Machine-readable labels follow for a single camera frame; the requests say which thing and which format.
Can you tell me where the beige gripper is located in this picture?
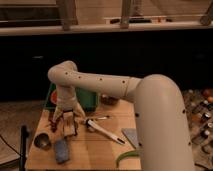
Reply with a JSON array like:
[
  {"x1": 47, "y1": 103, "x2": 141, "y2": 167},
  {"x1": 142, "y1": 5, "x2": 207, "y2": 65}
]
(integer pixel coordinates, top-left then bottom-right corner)
[{"x1": 52, "y1": 97, "x2": 86, "y2": 137}]

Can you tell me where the silver thin pen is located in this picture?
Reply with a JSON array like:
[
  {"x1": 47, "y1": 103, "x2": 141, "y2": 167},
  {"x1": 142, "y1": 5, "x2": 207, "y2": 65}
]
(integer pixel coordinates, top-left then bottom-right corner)
[{"x1": 85, "y1": 115, "x2": 110, "y2": 121}]

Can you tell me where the blue grey eraser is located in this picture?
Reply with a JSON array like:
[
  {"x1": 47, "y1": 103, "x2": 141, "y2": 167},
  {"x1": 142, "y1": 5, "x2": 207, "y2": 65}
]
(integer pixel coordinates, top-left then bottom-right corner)
[{"x1": 54, "y1": 139, "x2": 69, "y2": 164}]

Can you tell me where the white pen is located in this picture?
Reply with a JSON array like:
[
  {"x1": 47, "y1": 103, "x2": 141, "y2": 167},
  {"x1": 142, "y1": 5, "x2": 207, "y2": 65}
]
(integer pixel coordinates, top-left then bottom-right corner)
[{"x1": 86, "y1": 119, "x2": 125, "y2": 145}]

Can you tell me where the black stand post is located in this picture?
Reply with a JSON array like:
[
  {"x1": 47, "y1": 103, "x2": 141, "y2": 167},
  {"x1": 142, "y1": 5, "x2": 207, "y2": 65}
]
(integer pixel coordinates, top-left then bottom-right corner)
[{"x1": 19, "y1": 125, "x2": 29, "y2": 171}]

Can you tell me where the grey flat card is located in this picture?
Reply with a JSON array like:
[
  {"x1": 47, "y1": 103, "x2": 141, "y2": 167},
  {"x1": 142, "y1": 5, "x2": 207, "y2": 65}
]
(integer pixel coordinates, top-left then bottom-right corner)
[{"x1": 121, "y1": 128, "x2": 139, "y2": 149}]

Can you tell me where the green box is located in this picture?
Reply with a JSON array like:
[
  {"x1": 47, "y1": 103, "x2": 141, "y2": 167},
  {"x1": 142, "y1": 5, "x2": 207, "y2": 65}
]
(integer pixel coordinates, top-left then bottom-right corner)
[{"x1": 44, "y1": 83, "x2": 99, "y2": 112}]

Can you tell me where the green curved object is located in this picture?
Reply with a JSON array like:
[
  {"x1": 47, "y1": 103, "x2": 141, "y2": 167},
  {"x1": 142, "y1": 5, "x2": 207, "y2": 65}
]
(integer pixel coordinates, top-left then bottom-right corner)
[{"x1": 115, "y1": 150, "x2": 139, "y2": 168}]

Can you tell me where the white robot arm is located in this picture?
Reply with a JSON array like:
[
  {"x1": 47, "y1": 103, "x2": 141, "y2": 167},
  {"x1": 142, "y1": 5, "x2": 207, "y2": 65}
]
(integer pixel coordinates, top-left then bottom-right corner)
[{"x1": 48, "y1": 61, "x2": 195, "y2": 171}]

